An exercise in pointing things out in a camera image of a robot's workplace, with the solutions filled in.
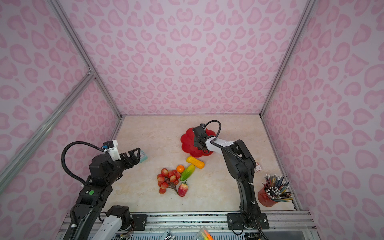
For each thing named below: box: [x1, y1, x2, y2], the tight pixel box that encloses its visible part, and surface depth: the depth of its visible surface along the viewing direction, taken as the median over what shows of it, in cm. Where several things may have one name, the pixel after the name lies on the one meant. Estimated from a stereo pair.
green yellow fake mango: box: [180, 164, 196, 182], surface depth 88 cm
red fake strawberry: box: [178, 183, 189, 197], surface depth 82 cm
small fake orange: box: [176, 164, 185, 173], surface depth 90 cm
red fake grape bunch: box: [156, 168, 182, 195], surface depth 84 cm
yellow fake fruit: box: [186, 156, 205, 169], surface depth 93 cm
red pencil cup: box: [257, 186, 279, 208], surface depth 74 cm
